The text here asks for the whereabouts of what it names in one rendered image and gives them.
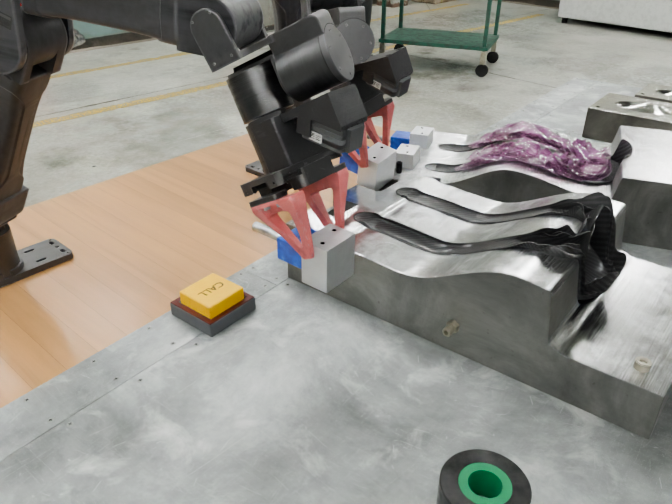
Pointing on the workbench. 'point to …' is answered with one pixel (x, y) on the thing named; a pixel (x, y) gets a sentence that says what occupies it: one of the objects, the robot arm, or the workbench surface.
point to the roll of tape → (482, 480)
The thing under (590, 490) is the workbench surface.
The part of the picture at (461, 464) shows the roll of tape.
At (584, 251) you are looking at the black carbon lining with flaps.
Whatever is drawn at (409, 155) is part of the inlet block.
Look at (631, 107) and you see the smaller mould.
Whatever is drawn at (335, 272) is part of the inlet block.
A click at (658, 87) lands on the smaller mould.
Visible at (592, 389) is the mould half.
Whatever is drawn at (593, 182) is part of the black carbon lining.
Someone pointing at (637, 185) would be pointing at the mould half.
